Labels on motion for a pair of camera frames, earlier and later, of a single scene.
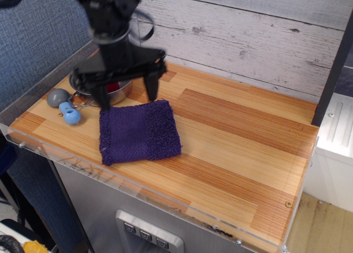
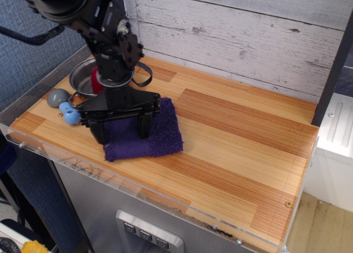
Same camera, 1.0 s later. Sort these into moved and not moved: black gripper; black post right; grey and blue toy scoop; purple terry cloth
Moved: black gripper
Not moved: purple terry cloth; black post right; grey and blue toy scoop
